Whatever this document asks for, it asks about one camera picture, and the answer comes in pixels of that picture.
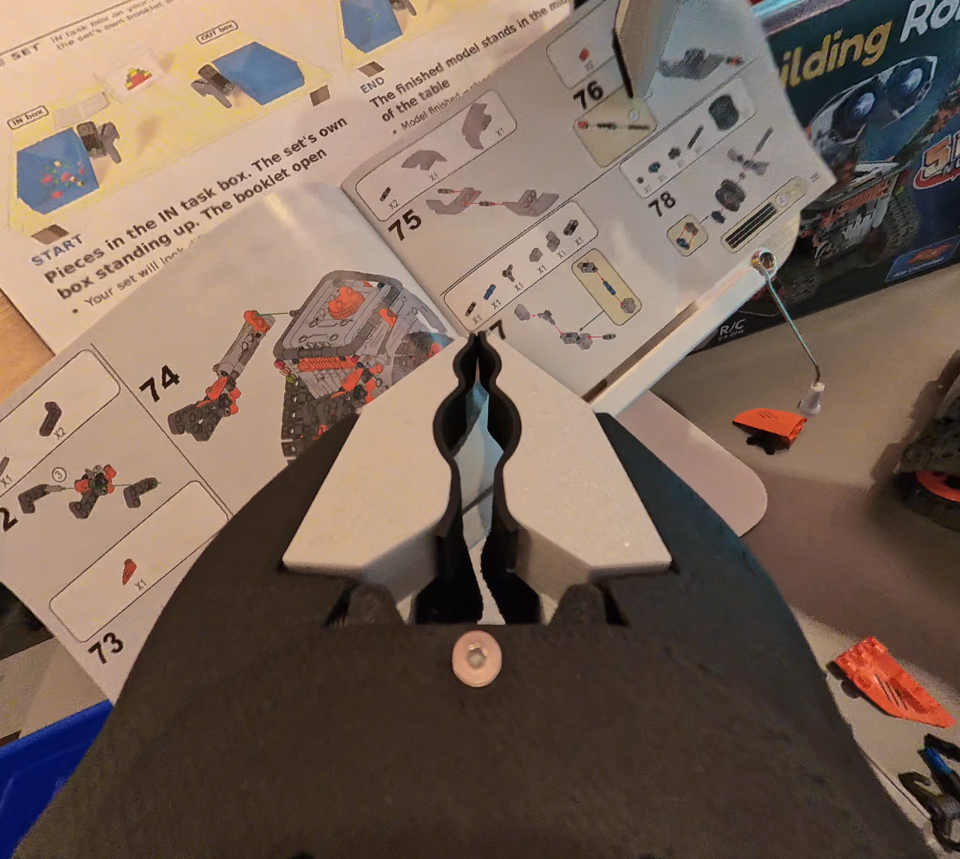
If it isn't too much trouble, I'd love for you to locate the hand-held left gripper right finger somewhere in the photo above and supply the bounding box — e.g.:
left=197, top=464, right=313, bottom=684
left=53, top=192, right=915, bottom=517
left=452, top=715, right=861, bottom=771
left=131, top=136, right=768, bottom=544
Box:
left=482, top=332, right=674, bottom=603

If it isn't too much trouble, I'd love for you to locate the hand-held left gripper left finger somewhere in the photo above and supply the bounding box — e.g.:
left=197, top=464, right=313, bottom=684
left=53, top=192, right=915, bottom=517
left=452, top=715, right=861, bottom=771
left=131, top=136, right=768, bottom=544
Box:
left=283, top=334, right=479, bottom=601

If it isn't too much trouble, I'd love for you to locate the building instruction booklet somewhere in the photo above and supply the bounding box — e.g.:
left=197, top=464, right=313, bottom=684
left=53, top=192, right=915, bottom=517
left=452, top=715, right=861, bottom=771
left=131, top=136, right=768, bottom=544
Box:
left=0, top=0, right=840, bottom=704

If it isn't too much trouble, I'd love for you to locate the grey orange tracked toy robot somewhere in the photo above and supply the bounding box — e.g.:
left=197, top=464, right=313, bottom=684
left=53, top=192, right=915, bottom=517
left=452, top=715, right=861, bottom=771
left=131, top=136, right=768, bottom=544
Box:
left=896, top=364, right=960, bottom=532

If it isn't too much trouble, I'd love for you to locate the blue plastic bin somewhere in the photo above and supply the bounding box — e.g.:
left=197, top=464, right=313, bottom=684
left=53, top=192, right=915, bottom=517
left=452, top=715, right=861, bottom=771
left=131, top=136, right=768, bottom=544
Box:
left=0, top=697, right=115, bottom=859

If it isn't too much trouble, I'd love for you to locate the white book stand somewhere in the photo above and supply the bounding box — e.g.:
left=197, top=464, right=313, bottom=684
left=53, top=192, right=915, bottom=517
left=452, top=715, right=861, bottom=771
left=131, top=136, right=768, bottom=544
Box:
left=581, top=247, right=828, bottom=539

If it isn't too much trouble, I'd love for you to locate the orange toy cone part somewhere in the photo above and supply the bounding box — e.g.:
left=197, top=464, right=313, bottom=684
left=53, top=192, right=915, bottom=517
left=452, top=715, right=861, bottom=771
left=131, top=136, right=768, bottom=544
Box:
left=732, top=406, right=809, bottom=454

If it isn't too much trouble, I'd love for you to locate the blue robot kit box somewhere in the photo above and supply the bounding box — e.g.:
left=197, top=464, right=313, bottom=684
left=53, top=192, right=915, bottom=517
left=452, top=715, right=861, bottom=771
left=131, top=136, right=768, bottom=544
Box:
left=686, top=0, right=960, bottom=359

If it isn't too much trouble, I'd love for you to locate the orange ribbed toy wedge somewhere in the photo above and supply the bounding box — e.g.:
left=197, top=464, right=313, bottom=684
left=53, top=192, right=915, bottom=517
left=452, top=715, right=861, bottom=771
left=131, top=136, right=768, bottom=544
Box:
left=832, top=637, right=957, bottom=730

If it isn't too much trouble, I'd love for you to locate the blue black toy pin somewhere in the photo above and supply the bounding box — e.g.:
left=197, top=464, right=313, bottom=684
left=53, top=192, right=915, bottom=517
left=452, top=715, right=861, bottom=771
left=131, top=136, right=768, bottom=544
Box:
left=918, top=733, right=960, bottom=785

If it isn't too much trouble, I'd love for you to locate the dark grey toy beam assembly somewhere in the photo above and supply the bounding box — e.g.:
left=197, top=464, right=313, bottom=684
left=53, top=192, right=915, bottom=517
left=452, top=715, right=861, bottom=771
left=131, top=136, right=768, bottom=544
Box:
left=897, top=769, right=960, bottom=854

